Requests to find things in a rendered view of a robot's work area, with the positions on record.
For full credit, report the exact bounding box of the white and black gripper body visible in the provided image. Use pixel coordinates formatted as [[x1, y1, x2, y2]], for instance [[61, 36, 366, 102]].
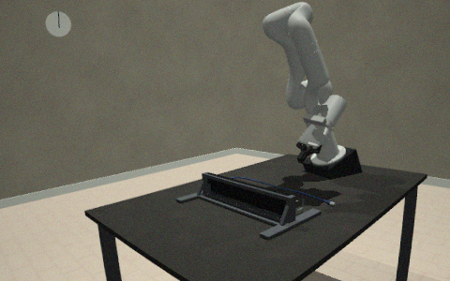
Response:
[[298, 124, 330, 153]]

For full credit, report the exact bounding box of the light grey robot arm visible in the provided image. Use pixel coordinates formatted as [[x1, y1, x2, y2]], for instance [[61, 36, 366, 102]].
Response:
[[262, 2, 347, 166]]

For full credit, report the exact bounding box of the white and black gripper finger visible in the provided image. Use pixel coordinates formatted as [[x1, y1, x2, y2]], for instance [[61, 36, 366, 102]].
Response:
[[299, 145, 322, 163], [296, 142, 308, 163]]

